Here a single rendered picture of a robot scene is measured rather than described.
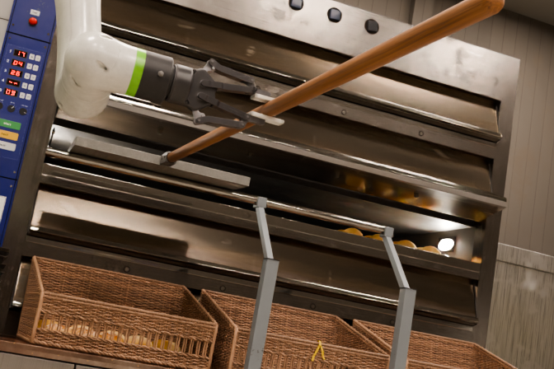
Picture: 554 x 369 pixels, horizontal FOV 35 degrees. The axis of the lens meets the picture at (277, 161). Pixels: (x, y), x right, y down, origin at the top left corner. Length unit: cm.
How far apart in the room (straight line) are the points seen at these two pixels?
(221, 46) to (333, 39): 48
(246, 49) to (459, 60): 95
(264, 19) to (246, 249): 91
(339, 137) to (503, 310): 514
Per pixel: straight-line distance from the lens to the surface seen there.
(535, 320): 865
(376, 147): 354
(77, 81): 163
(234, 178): 273
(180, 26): 337
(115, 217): 319
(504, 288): 843
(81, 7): 181
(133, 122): 316
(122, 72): 162
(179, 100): 166
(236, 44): 341
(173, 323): 271
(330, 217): 301
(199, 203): 325
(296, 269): 334
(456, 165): 372
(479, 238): 377
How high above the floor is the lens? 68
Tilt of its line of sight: 12 degrees up
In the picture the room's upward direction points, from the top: 10 degrees clockwise
